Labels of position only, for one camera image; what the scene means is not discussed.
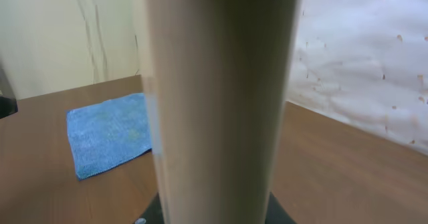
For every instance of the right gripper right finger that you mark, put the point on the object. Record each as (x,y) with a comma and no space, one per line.
(277,214)

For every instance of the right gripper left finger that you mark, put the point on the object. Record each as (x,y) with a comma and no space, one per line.
(152,214)

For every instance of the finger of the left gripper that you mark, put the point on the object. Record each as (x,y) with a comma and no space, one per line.
(7,107)

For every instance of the white pipette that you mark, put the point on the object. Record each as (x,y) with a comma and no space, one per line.
(217,117)

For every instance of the blue cloth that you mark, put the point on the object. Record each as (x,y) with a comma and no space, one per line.
(107,133)

